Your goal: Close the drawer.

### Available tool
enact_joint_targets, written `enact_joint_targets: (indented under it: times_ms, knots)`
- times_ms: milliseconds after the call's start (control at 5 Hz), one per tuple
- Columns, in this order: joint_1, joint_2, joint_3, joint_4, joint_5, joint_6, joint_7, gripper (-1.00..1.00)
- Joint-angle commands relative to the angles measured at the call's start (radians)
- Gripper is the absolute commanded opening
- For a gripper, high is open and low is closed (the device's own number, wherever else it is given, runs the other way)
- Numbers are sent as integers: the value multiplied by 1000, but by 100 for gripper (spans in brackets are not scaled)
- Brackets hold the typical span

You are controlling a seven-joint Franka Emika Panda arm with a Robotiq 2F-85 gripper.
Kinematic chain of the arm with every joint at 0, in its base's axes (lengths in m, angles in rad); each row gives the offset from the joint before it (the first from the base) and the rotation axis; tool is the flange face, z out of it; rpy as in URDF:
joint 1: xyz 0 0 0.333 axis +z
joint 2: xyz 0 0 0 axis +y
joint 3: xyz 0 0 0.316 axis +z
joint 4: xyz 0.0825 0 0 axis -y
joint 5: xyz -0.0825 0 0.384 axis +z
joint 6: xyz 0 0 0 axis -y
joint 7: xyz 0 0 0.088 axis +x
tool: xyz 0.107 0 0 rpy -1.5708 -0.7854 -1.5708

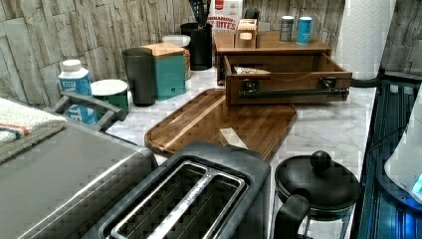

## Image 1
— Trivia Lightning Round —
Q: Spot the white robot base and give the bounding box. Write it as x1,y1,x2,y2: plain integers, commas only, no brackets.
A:
376,91,422,213

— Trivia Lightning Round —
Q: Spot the stainless steel toaster oven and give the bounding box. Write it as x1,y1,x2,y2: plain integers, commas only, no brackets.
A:
1,93,157,239

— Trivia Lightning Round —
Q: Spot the glass jar with white lid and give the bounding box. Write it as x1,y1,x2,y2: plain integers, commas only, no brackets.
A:
162,35,191,80

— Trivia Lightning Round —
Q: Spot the black lidded glass coffee press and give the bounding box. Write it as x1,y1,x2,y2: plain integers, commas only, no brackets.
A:
274,150,360,239

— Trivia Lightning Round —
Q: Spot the dark grey tall tumbler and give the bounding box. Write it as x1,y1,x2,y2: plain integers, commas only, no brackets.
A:
121,47,155,107

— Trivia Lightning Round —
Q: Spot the blue bottle with white cap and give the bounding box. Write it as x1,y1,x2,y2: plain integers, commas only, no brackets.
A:
59,60,98,124

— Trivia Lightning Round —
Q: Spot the green canister with white lid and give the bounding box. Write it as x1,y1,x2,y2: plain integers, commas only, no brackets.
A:
91,80,128,114

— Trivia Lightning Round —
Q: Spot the wooden drawer with black handle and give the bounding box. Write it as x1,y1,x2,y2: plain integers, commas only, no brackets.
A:
224,53,351,105

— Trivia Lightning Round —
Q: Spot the white paper towel roll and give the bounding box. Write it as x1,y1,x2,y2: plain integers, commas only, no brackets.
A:
334,0,397,81

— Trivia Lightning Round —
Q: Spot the grey spice can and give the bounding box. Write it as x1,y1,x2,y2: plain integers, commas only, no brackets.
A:
280,16,295,42

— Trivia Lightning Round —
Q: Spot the black two-slot toaster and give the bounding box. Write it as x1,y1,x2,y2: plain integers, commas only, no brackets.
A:
81,141,271,239

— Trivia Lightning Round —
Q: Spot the folded white striped towel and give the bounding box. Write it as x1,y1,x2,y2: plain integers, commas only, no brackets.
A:
0,99,67,162

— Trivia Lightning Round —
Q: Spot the blue spice can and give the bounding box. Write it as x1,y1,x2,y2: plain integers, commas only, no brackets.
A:
297,17,313,44

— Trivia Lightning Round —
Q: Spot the black utensil holder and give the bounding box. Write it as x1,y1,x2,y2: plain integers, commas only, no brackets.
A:
180,23,212,71

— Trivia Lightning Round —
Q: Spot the small wooden block holder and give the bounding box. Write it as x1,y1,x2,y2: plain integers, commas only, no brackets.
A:
235,19,258,49

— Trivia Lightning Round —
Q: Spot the cinnamon bites cereal box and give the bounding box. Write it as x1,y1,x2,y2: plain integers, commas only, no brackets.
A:
207,0,243,32

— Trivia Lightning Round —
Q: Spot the wooden drawer cabinet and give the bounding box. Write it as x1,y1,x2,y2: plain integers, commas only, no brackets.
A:
213,31,331,86

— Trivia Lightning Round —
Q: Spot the teal box with wooden lid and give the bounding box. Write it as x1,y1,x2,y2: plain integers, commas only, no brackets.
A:
140,43,186,102

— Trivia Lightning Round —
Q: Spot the wooden cutting board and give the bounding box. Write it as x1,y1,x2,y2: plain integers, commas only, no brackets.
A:
144,89,297,161

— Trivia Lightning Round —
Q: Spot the white packet inside drawer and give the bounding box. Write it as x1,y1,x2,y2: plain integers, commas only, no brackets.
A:
234,67,271,75

